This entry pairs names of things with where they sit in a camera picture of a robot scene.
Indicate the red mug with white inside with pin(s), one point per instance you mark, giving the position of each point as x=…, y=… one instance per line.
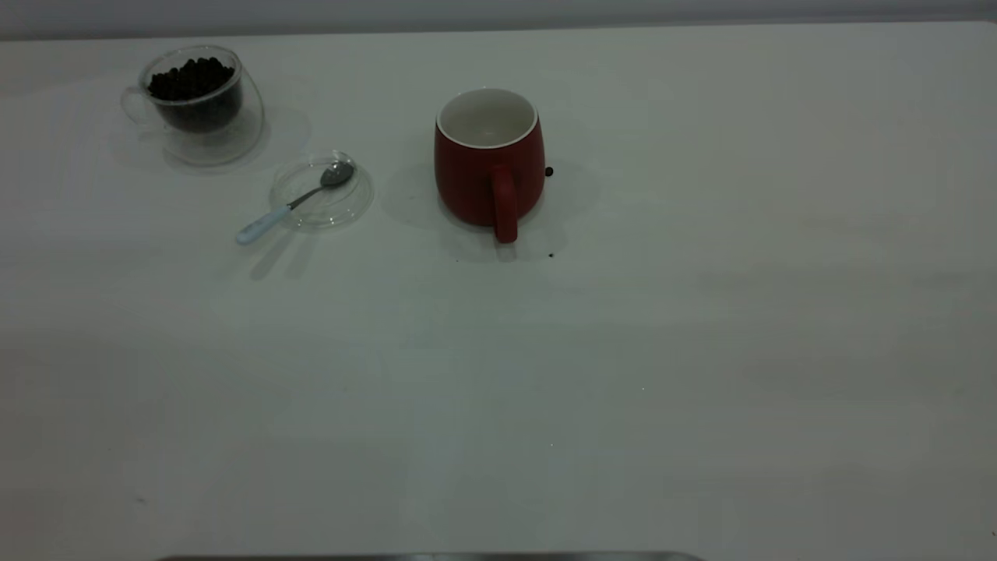
x=467, y=179

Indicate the clear glass saucer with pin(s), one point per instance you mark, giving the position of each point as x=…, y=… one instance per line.
x=343, y=206

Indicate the clear double-wall glass cup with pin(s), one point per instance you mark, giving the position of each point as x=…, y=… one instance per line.
x=210, y=144

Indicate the dark coffee beans pile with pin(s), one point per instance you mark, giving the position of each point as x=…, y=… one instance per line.
x=195, y=78

